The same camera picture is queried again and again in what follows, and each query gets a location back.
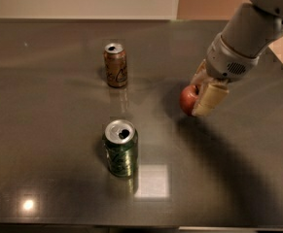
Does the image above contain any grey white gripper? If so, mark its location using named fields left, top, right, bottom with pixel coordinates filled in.
left=190, top=34, right=259, bottom=117

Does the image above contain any red apple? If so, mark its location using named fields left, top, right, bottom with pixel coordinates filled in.
left=179, top=85, right=198, bottom=117

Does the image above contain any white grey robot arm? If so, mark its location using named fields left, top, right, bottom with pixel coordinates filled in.
left=180, top=0, right=283, bottom=117

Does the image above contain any orange soda can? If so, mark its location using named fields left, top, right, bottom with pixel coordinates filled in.
left=103, top=43, right=127, bottom=88

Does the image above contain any green soda can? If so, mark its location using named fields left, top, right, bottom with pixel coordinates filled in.
left=103, top=119, right=138, bottom=178

